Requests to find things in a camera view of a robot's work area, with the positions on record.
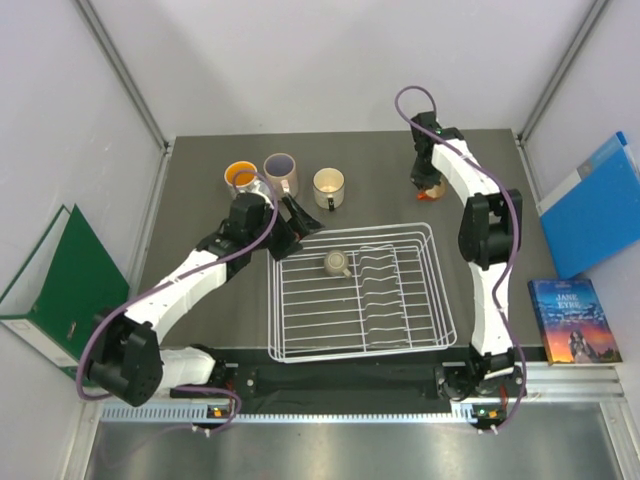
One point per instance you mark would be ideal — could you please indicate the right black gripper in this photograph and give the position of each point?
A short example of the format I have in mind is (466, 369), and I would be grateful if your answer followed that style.
(422, 181)

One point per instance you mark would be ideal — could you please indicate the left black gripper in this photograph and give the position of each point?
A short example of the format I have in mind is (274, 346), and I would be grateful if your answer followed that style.
(289, 243)

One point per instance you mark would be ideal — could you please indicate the small orange cup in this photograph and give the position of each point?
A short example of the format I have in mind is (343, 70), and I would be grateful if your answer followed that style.
(433, 193)

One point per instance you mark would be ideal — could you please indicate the cream dimpled mug black handle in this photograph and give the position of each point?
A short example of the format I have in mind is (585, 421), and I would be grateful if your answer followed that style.
(329, 188)

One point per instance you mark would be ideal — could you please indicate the small grey cup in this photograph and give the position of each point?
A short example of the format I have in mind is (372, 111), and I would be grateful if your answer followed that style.
(336, 264)

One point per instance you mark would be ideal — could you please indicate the pink iridescent mug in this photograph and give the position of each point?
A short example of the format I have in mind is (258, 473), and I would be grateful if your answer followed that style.
(281, 171)

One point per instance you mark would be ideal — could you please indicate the white floral iridescent mug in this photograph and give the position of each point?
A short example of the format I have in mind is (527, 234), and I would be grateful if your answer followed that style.
(239, 175)

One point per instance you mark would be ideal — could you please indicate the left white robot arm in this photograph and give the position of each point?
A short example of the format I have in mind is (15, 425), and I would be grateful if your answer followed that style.
(123, 356)

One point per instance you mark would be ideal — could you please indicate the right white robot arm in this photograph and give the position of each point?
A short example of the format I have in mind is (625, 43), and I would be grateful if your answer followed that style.
(488, 235)

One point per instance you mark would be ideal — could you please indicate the blue Jane Eyre book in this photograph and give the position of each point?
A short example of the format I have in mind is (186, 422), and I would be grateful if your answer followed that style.
(572, 323)

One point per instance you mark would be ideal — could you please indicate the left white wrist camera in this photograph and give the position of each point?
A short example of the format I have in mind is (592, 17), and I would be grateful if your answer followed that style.
(263, 189)

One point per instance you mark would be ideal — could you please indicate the white wire dish rack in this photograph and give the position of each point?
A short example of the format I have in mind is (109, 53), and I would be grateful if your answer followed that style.
(395, 302)

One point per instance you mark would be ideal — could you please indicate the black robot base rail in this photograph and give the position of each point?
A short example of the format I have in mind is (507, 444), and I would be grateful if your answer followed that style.
(397, 384)

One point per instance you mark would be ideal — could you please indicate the blue ring binder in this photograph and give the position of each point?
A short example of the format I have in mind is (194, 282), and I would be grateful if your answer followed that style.
(594, 212)

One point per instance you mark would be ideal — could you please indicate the green ring binder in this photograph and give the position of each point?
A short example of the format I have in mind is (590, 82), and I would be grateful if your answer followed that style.
(66, 280)

